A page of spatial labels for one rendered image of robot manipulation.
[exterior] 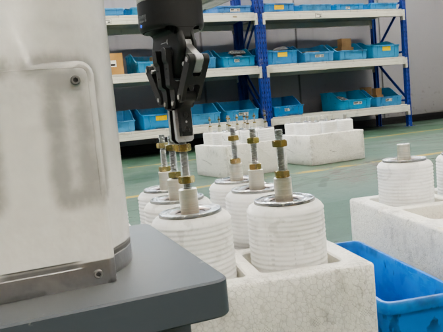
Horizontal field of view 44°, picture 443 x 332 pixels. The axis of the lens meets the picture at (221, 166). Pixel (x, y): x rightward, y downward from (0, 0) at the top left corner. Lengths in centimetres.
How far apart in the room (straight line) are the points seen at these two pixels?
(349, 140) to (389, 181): 239
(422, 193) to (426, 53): 683
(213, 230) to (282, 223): 8
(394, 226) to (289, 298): 34
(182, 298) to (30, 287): 6
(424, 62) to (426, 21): 53
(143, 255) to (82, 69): 10
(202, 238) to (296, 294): 12
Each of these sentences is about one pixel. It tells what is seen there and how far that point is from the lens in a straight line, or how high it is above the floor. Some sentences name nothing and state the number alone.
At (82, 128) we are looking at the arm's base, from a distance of 23.
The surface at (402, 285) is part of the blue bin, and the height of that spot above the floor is 9.
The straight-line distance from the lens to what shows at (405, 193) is 99.
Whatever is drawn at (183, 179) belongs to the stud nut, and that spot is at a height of 29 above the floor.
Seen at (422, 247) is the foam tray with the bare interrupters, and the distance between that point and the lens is 86.
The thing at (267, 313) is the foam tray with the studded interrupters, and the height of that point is 14.
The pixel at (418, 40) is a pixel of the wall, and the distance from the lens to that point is 773.
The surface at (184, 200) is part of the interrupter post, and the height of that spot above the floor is 27.
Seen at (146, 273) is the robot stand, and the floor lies 30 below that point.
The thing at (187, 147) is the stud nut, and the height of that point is 33.
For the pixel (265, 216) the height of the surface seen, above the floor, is 24.
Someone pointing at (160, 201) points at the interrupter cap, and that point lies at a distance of 74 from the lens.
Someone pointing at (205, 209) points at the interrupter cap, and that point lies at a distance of 66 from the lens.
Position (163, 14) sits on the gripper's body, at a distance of 62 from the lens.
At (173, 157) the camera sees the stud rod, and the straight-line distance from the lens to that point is 76.
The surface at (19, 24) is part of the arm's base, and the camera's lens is 24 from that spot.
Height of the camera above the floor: 37
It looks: 6 degrees down
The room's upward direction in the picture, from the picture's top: 5 degrees counter-clockwise
